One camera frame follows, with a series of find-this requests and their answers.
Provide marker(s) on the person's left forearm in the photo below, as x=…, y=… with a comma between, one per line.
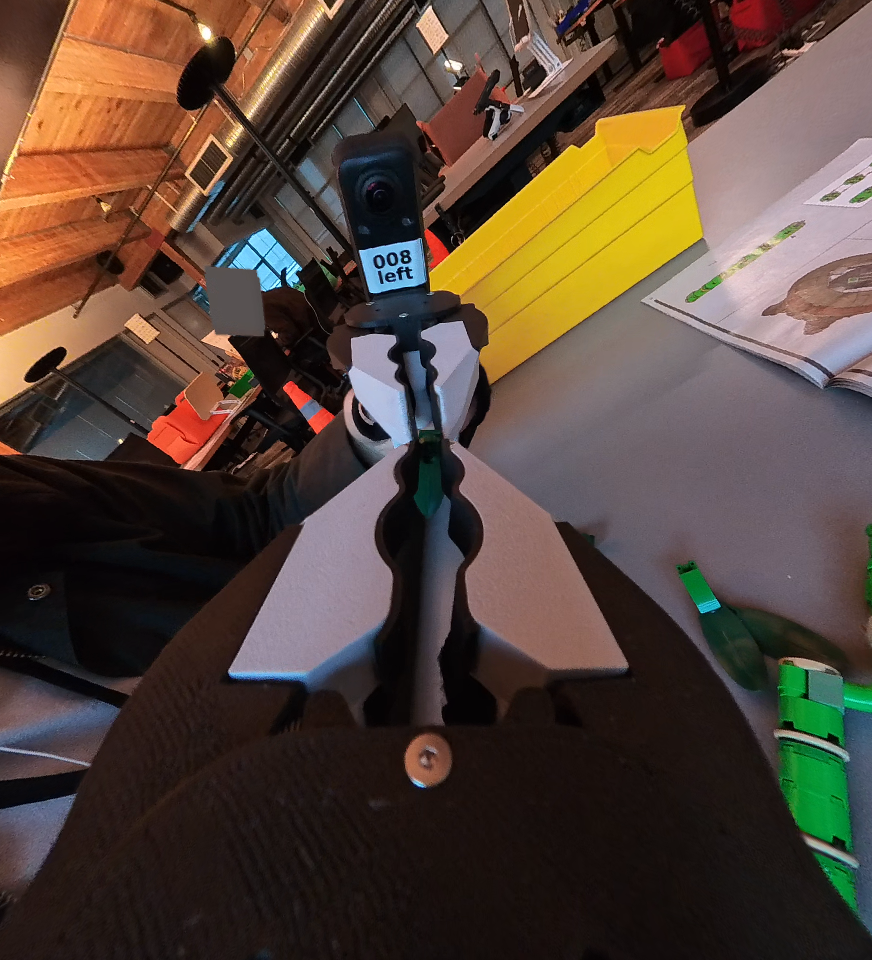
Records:
x=143, y=525

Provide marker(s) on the open instruction booklet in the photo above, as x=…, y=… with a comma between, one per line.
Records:
x=781, y=262

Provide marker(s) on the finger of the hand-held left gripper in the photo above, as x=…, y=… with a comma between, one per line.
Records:
x=376, y=379
x=457, y=367

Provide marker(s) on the silver ventilation duct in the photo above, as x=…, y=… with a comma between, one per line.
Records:
x=286, y=75

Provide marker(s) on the black pole stand base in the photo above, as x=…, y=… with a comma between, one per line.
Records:
x=721, y=105

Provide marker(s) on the white wall vent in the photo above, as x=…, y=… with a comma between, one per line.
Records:
x=207, y=166

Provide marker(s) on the red storage bin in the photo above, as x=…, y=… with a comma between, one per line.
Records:
x=766, y=22
x=683, y=49

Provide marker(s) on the grey desk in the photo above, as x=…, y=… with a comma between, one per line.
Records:
x=706, y=465

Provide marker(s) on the white and black device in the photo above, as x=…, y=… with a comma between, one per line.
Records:
x=496, y=112

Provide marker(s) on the brown chair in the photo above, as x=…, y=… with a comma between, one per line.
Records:
x=455, y=131

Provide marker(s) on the yellow plastic bin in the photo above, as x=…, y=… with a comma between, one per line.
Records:
x=578, y=225

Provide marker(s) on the dark green toy leaf pair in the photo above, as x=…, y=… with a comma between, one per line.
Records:
x=736, y=645

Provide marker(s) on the beige board on stand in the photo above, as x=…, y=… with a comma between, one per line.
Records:
x=203, y=397

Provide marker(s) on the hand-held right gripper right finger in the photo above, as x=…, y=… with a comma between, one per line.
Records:
x=541, y=600

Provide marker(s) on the green toy bamboo stalk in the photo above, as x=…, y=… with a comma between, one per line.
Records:
x=811, y=750

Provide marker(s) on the orange traffic cone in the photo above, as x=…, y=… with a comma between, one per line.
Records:
x=308, y=409

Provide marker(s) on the grey background table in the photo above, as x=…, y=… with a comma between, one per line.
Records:
x=556, y=75

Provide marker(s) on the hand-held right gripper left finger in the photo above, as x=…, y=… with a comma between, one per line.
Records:
x=308, y=615

